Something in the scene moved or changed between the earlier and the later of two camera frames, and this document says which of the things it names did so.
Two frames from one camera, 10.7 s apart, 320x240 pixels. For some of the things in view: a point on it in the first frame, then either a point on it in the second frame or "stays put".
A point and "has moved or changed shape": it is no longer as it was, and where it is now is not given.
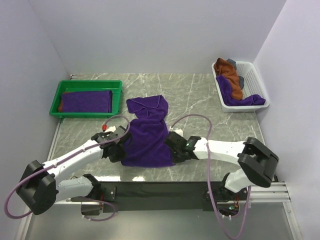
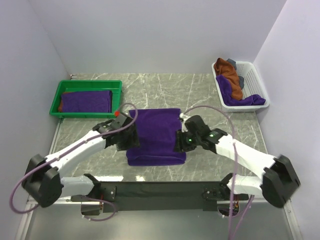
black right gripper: [176, 159] -> [180, 145]
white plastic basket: [252, 86] stays put
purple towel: [99, 101] stays put
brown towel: [60, 107] stays put
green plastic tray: [114, 86] stays put
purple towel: [147, 146] has moved or changed shape
